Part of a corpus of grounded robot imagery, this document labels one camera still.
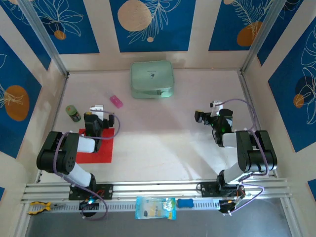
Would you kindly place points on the blue bone-shaped eraser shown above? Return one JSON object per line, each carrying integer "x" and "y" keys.
{"x": 185, "y": 203}

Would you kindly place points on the aluminium corner post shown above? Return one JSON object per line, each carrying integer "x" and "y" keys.
{"x": 261, "y": 37}
{"x": 45, "y": 37}

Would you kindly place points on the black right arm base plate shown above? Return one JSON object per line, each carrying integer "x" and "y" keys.
{"x": 206, "y": 188}

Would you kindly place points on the aluminium side rail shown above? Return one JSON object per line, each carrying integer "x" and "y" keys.
{"x": 247, "y": 93}
{"x": 60, "y": 101}

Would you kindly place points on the blue wet wipes pack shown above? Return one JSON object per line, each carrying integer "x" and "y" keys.
{"x": 155, "y": 207}

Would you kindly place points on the black right electronics board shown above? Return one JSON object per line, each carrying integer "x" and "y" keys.
{"x": 225, "y": 206}

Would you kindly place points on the mint green zip case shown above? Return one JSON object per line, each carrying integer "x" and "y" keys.
{"x": 150, "y": 76}

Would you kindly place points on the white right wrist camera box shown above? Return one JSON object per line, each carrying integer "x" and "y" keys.
{"x": 217, "y": 105}

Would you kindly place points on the small green bottle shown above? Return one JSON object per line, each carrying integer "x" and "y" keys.
{"x": 72, "y": 112}

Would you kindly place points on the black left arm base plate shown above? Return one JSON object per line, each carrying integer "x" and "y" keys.
{"x": 106, "y": 191}

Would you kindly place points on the black left electronics board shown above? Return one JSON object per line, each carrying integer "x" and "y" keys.
{"x": 86, "y": 205}

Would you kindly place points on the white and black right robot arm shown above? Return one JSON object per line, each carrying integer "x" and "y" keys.
{"x": 249, "y": 148}

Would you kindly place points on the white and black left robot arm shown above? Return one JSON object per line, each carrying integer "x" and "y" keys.
{"x": 85, "y": 144}

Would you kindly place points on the black electronics board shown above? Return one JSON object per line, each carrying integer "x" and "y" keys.
{"x": 225, "y": 206}
{"x": 86, "y": 205}

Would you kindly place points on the red square paper sheet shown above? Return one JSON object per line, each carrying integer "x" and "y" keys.
{"x": 103, "y": 153}

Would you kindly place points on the aluminium front rail frame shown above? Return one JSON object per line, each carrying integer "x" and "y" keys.
{"x": 153, "y": 188}

